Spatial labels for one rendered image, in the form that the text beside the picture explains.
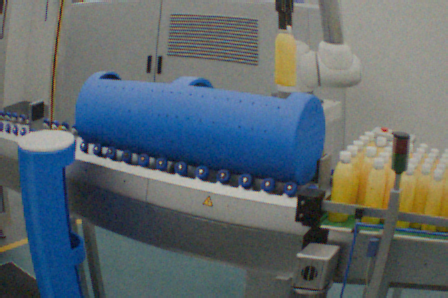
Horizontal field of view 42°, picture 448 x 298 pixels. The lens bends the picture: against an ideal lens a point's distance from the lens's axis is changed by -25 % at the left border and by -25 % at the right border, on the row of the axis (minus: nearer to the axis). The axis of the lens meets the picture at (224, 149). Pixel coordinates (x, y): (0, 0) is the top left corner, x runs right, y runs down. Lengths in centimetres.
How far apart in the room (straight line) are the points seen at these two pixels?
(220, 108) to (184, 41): 216
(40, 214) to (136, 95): 59
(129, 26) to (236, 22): 87
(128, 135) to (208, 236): 42
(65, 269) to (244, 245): 71
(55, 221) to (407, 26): 335
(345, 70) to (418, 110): 219
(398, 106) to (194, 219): 296
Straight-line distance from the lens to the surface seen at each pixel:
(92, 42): 503
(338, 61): 294
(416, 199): 211
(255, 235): 235
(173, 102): 239
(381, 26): 511
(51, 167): 242
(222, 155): 232
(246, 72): 422
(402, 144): 180
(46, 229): 250
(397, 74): 510
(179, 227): 250
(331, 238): 213
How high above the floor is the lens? 167
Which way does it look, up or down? 16 degrees down
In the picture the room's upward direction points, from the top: 2 degrees clockwise
